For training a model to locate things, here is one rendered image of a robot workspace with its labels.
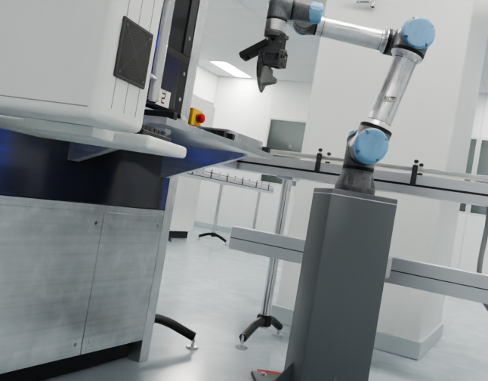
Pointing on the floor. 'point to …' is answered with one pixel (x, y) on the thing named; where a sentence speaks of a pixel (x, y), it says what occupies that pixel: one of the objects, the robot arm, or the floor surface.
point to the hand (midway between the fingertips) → (259, 88)
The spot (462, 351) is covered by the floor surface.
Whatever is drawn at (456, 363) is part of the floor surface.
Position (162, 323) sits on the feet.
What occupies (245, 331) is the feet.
